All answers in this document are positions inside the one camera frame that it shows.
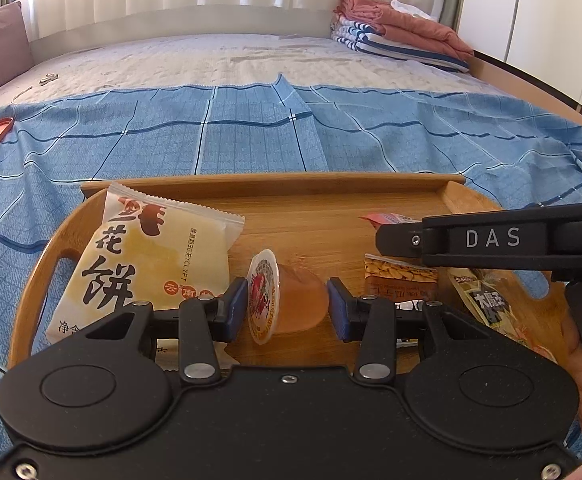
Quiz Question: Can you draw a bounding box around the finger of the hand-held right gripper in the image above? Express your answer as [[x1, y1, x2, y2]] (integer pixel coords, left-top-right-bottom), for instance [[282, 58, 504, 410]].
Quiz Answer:
[[376, 222, 424, 263]]

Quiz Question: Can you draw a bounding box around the wooden bed frame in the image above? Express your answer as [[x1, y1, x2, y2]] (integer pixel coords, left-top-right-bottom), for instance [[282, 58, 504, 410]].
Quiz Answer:
[[471, 50, 582, 133]]

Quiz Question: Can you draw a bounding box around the gold foil snack packet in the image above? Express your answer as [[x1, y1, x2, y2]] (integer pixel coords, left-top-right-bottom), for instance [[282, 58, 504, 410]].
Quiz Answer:
[[446, 266, 559, 366]]

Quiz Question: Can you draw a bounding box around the pink pastry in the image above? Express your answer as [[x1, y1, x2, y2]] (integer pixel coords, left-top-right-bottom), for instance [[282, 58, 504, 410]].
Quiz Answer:
[[360, 211, 422, 228]]

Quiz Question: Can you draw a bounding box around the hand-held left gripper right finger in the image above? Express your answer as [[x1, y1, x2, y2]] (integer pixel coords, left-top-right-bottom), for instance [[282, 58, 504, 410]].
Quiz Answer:
[[326, 276, 509, 385]]

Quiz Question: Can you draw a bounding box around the white folded cloth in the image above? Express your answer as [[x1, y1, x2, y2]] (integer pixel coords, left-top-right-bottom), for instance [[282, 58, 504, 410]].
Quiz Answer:
[[390, 0, 442, 23]]

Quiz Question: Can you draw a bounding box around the white quilted mattress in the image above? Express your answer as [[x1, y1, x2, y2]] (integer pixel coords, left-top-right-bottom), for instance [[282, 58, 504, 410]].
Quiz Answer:
[[0, 32, 579, 118]]

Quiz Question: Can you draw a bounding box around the yellow pastry packet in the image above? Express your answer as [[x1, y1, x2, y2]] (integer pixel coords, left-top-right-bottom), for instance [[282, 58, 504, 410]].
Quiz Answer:
[[45, 182, 246, 366]]

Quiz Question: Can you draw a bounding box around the wooden serving tray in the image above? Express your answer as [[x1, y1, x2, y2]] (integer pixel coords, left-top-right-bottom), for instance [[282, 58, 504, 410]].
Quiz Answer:
[[7, 172, 579, 376]]

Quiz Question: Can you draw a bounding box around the white wardrobe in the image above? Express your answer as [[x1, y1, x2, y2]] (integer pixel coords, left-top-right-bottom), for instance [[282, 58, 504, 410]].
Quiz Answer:
[[458, 0, 582, 126]]

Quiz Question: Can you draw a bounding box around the blue striped folded towel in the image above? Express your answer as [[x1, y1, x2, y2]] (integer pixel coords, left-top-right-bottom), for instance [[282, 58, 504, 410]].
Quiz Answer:
[[331, 15, 470, 73]]

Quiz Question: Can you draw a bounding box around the blue checked bed sheet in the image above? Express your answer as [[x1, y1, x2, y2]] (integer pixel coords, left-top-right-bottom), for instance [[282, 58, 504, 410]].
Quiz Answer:
[[0, 74, 582, 371]]

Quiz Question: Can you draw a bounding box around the beige padded headboard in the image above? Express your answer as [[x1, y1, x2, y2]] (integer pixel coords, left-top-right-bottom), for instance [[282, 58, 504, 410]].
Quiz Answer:
[[28, 4, 336, 68]]

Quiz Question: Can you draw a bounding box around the orange peanut packet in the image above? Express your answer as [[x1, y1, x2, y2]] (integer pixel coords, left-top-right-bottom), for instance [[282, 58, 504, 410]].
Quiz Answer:
[[363, 253, 440, 348]]

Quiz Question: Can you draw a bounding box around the clear jelly cup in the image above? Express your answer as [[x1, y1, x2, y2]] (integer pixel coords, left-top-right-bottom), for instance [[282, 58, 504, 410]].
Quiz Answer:
[[247, 249, 330, 346]]

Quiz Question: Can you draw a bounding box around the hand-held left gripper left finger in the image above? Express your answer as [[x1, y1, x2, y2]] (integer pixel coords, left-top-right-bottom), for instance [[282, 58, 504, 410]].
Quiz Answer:
[[77, 276, 249, 386]]

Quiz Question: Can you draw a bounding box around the folded clothes stack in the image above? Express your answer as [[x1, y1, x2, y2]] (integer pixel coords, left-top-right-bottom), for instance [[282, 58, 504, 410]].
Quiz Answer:
[[335, 0, 474, 58]]

